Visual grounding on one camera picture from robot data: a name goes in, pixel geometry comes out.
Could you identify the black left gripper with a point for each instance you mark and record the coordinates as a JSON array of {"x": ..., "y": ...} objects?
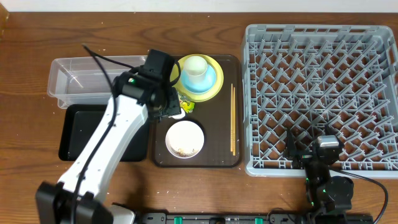
[{"x": 171, "y": 109}]

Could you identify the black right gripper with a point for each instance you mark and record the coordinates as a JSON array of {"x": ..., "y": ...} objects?
[{"x": 303, "y": 157}]

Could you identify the yellow green snack wrapper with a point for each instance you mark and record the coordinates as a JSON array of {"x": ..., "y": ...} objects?
[{"x": 187, "y": 105}]

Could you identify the white bowl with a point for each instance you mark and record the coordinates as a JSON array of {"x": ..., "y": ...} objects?
[{"x": 184, "y": 139}]

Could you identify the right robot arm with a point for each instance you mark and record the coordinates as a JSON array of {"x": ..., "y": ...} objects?
[{"x": 330, "y": 196}]

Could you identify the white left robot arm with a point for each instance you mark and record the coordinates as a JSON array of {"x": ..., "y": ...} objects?
[{"x": 79, "y": 194}]

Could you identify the grey plastic dishwasher rack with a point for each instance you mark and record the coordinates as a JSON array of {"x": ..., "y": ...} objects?
[{"x": 305, "y": 79}]

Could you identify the white paper cup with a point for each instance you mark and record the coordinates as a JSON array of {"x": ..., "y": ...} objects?
[{"x": 194, "y": 69}]

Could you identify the yellow plate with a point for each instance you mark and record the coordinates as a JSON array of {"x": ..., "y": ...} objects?
[{"x": 198, "y": 97}]

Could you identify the light blue bowl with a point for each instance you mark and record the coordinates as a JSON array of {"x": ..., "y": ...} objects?
[{"x": 199, "y": 84}]

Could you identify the wooden chopstick left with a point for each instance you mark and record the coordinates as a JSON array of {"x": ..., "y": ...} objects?
[{"x": 231, "y": 120}]

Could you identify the wooden chopstick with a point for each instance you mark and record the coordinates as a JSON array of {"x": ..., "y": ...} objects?
[
  {"x": 231, "y": 120},
  {"x": 234, "y": 121}
]

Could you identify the dark brown serving tray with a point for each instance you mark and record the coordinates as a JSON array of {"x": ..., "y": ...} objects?
[{"x": 213, "y": 116}]

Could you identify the wooden chopstick right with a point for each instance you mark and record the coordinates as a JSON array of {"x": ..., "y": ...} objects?
[{"x": 234, "y": 121}]

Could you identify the clear plastic bin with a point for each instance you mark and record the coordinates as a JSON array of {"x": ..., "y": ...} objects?
[{"x": 77, "y": 80}]

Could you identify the black tray bin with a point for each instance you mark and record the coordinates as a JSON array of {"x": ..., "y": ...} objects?
[{"x": 79, "y": 125}]

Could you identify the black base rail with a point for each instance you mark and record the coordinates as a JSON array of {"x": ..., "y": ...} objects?
[{"x": 275, "y": 217}]

